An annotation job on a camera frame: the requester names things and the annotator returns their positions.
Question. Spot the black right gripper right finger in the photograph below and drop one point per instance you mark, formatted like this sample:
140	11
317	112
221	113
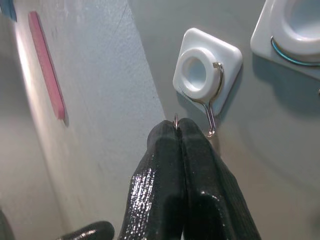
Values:
212	190

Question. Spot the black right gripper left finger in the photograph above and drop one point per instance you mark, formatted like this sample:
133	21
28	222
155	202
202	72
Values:
160	180

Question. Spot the black glove loose finger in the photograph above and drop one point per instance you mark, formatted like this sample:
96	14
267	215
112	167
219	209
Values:
92	231

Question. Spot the pink strip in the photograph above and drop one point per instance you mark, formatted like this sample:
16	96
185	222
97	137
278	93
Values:
47	67

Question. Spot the blue object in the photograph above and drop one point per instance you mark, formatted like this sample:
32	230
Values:
7	8

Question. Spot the white adhesive wall hook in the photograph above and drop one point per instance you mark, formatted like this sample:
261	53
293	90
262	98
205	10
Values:
265	37
190	47

